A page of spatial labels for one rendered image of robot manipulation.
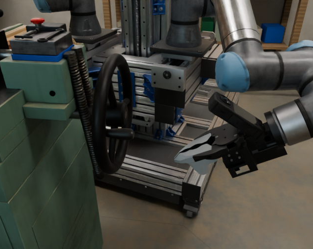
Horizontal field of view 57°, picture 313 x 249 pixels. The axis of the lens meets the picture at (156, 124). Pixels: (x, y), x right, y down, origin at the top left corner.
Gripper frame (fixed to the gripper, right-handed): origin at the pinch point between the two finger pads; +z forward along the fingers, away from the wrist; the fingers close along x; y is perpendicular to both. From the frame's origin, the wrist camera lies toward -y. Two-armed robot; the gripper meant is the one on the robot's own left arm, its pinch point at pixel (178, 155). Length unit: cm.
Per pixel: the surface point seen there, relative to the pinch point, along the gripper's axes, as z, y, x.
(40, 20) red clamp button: 15.7, -37.0, 12.4
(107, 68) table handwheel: 5.5, -21.8, 5.6
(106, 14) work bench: 97, -36, 280
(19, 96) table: 23.6, -26.2, 1.1
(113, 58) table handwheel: 4.9, -22.5, 10.1
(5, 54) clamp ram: 25.9, -34.9, 8.6
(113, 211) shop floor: 69, 49, 54
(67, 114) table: 17.5, -17.9, 2.2
